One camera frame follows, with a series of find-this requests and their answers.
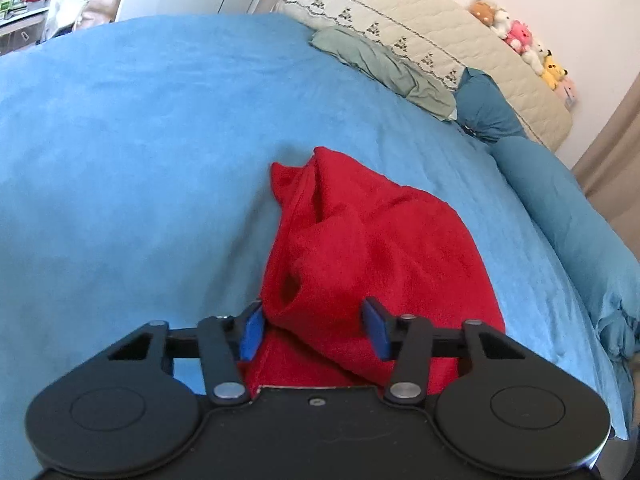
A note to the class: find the beige curtain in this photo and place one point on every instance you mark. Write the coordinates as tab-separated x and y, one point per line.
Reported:
612	150

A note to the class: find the teal pillow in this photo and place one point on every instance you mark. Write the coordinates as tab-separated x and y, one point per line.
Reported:
485	110

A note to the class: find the beige bag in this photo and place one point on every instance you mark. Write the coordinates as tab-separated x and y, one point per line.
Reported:
97	10

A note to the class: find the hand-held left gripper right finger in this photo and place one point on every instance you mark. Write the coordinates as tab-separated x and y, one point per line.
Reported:
376	327

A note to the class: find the teal duvet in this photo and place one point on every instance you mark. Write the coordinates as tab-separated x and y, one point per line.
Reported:
565	220

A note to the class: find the blue bed sheet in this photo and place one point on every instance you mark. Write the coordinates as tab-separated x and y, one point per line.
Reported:
125	160

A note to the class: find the green pillow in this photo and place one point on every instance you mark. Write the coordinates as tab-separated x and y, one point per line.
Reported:
385	65

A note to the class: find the white shelf unit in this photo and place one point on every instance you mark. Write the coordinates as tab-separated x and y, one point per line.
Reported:
20	15

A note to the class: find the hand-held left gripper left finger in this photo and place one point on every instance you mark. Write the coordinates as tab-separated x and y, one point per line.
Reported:
252	332

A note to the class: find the cream quilted headboard cover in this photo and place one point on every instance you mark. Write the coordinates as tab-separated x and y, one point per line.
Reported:
430	15

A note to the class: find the row of plush toys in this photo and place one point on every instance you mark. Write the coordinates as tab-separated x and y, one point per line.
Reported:
520	35

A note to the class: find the red knit sweater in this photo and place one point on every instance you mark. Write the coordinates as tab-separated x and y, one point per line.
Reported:
380	250

